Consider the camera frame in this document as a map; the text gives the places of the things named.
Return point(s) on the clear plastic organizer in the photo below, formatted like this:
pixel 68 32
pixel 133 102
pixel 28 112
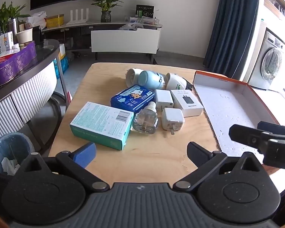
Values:
pixel 142 21

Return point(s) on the white television cabinet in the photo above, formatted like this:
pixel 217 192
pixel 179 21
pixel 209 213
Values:
pixel 123 40

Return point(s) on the light blue toothpick jar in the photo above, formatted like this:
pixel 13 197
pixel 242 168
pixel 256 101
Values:
pixel 149 79

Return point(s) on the curved ribbed white cabinet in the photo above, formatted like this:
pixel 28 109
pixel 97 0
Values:
pixel 26 92

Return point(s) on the black charger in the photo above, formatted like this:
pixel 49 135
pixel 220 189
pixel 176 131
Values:
pixel 189 85

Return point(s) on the orange white cardboard box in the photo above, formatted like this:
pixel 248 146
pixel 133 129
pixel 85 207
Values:
pixel 228 104

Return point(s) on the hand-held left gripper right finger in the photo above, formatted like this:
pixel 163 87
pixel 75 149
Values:
pixel 198 155

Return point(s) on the grey plastic bag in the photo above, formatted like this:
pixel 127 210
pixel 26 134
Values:
pixel 130 27

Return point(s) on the white yellow cardboard box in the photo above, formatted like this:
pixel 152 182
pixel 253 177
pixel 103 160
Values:
pixel 61 52

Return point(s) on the white washing machine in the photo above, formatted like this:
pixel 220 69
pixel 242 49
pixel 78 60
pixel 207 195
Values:
pixel 266 59

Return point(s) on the purple patterned box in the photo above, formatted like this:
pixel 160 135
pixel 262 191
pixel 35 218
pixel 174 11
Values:
pixel 11 66

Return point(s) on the potted plant in dark vase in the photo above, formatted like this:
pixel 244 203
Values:
pixel 106 2

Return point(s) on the white paper cup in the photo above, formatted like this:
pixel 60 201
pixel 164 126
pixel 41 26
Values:
pixel 24 36

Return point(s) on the blue plastic bag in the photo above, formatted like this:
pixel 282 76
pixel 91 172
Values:
pixel 60 67

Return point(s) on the teal white carton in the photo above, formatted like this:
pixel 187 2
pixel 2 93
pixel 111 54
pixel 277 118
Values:
pixel 102 123

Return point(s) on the large white charger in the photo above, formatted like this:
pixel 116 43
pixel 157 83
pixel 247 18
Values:
pixel 163 97

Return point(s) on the black stand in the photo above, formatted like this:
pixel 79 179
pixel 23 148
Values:
pixel 37 34

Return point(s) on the white plastic bag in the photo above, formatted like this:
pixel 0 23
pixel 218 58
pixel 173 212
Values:
pixel 36 20

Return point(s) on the small white plug charger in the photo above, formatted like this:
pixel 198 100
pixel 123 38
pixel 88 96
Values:
pixel 172 118

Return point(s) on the blue cartoon print box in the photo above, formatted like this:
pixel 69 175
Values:
pixel 130 99

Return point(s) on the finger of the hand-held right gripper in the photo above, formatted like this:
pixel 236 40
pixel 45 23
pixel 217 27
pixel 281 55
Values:
pixel 244 134
pixel 280 131

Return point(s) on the steel bottle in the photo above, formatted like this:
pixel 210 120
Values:
pixel 13 27

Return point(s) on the dark blue curtain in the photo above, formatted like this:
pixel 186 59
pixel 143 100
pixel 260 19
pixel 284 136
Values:
pixel 232 28

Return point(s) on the white router with antennas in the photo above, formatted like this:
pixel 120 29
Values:
pixel 77 20

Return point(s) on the white plug-in repellent heater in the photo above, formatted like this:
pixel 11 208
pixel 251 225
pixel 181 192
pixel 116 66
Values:
pixel 177 82
pixel 133 76

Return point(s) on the yellow tin box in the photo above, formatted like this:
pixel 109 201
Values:
pixel 55 21

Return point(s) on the clear glass refill bottle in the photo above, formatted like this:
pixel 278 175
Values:
pixel 144 122

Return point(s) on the white charger packaging box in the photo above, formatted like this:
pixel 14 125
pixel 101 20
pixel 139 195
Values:
pixel 187 103

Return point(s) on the green leafy plant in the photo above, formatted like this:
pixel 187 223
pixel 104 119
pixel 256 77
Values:
pixel 4 13

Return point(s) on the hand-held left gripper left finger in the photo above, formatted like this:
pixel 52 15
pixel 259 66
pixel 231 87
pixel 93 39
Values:
pixel 85 154

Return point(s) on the black green box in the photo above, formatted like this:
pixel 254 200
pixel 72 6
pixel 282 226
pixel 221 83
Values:
pixel 145 11

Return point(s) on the red white small box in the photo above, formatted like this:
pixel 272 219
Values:
pixel 6 58

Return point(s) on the white blue medicine box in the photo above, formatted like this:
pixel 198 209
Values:
pixel 4 41

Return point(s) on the blue trash bin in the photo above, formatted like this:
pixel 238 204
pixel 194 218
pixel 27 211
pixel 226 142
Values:
pixel 11 144

